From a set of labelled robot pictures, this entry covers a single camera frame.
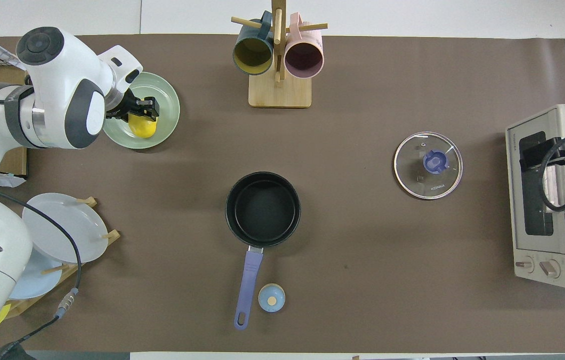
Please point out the pink ribbed mug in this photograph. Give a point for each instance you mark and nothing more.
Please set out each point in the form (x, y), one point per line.
(304, 57)

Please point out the wooden mug tree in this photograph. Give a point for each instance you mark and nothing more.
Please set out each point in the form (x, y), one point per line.
(280, 92)

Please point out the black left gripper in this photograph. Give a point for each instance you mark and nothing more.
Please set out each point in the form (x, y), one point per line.
(123, 107)

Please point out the pale grey plate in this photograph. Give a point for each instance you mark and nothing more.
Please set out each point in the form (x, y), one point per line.
(62, 225)

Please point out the yellow plate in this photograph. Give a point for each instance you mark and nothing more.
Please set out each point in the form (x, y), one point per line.
(2, 315)

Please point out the brown table mat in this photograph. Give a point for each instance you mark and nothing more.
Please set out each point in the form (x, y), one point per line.
(187, 150)

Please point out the glass lid with blue knob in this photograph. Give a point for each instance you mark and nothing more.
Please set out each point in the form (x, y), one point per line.
(415, 175)

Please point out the dark teal mug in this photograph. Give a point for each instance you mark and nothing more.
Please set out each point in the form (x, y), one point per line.
(252, 55)

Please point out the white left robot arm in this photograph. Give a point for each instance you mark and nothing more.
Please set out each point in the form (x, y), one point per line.
(57, 95)

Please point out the yellow potato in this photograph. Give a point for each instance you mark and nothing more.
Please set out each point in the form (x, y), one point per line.
(142, 129)

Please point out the light blue plate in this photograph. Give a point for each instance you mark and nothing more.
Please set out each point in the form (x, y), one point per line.
(37, 280)

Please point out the wooden plate rack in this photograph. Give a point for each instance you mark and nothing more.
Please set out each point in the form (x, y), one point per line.
(90, 252)

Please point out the mint green plate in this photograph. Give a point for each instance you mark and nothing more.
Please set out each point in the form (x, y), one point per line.
(167, 100)

